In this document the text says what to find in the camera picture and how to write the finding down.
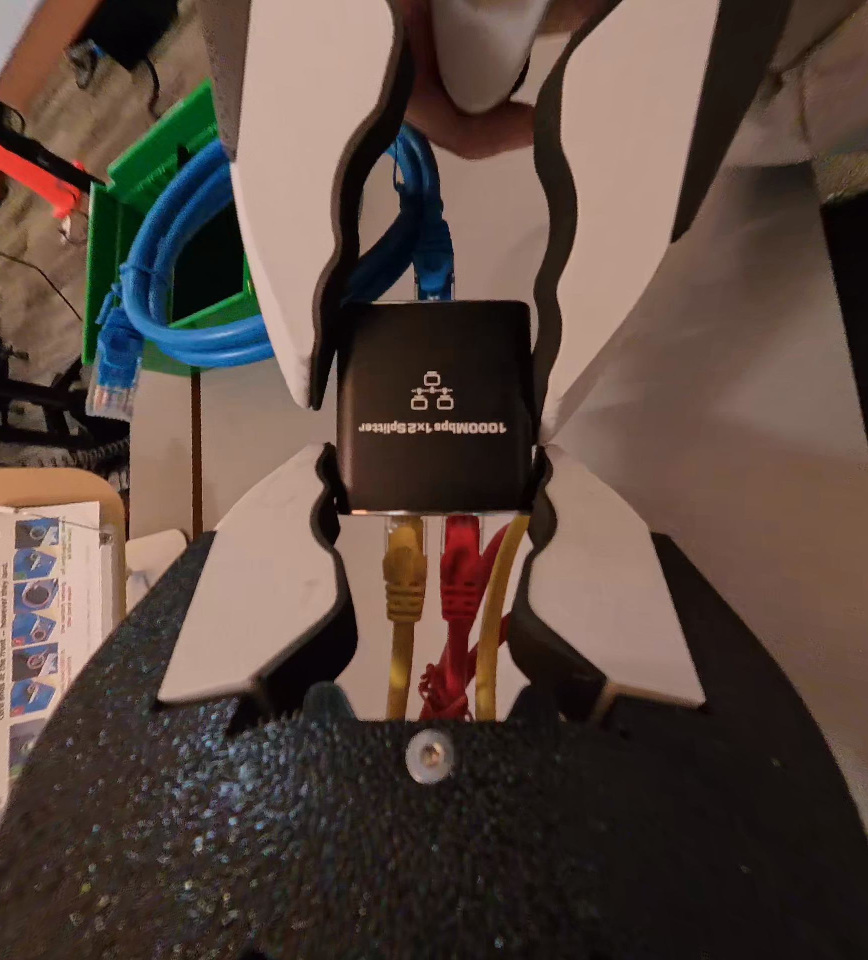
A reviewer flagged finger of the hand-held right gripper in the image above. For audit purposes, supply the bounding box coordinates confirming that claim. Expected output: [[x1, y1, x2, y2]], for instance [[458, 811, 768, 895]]
[[533, 0, 721, 447], [230, 0, 416, 411]]

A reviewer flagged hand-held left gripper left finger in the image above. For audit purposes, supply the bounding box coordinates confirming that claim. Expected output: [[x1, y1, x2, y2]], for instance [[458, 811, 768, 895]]
[[156, 444, 360, 717]]

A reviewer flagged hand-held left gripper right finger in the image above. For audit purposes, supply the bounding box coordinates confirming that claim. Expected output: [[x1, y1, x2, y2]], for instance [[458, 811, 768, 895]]
[[507, 442, 707, 723]]

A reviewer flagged blue ethernet cable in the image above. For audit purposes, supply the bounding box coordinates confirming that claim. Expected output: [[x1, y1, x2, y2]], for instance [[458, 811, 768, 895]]
[[87, 123, 456, 421]]

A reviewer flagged yellow ethernet cable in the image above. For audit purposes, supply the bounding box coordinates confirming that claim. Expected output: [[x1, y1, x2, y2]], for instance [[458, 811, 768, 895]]
[[381, 513, 532, 723]]

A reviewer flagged green plastic bin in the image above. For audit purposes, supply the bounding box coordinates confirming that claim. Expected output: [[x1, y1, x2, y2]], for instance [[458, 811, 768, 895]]
[[83, 78, 270, 376]]

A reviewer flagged red ethernet cable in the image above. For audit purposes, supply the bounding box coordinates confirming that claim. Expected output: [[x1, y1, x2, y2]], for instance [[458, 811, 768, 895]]
[[419, 516, 513, 723]]

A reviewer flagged black ethernet splitter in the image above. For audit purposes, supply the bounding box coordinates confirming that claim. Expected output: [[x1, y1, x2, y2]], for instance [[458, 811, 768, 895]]
[[335, 300, 540, 517]]

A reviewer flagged person's right forearm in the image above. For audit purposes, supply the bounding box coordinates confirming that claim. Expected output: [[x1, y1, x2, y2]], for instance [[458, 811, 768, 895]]
[[764, 0, 868, 204]]

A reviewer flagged person's right hand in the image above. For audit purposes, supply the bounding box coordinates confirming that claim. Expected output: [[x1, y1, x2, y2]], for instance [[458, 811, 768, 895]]
[[404, 67, 540, 160]]

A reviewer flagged grey metal stand base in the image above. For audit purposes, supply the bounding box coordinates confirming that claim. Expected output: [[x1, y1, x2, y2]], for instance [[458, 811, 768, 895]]
[[125, 528, 189, 601]]

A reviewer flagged instruction sheet on wooden stand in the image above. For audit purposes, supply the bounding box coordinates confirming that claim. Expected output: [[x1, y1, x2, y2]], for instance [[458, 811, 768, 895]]
[[0, 468, 129, 901]]

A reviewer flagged orange traffic cone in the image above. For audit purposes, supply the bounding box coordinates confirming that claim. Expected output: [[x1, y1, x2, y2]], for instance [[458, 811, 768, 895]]
[[0, 135, 86, 222]]

